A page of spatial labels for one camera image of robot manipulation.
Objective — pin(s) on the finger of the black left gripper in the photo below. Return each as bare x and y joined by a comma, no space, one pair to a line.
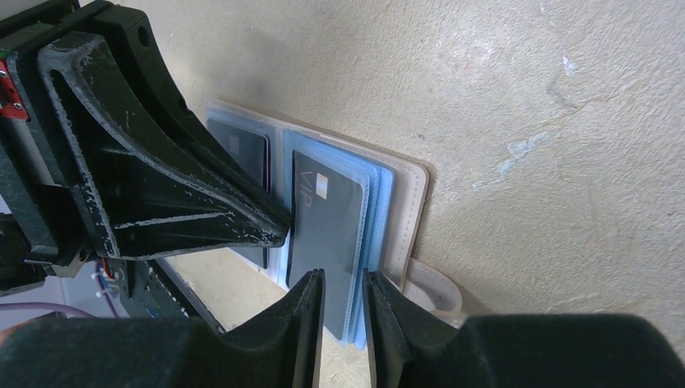
141,194

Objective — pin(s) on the beige card holder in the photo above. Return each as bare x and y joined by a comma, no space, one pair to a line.
396,196

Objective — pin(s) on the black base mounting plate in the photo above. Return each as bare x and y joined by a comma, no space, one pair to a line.
153,289

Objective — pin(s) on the grey credit card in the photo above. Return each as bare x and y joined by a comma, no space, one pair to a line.
329,208
250,150

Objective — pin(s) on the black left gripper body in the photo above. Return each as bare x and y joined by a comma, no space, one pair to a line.
41,231

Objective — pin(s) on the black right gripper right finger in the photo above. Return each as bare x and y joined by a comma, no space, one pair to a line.
409,347

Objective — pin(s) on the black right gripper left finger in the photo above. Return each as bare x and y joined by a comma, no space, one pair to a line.
280,347

